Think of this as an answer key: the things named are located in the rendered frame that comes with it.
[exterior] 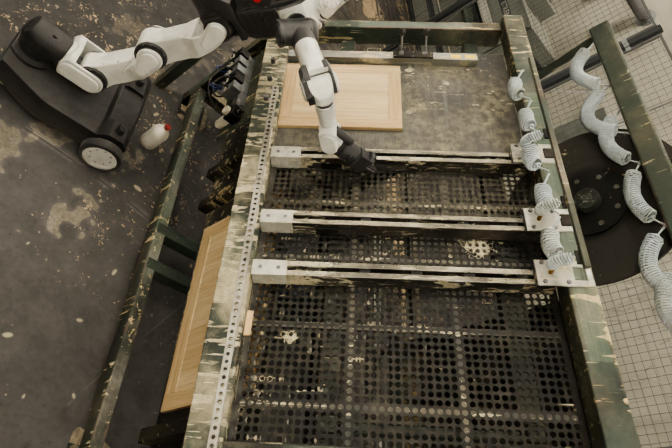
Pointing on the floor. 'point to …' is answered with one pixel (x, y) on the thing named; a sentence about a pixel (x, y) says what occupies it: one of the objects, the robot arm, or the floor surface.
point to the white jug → (155, 136)
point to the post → (175, 72)
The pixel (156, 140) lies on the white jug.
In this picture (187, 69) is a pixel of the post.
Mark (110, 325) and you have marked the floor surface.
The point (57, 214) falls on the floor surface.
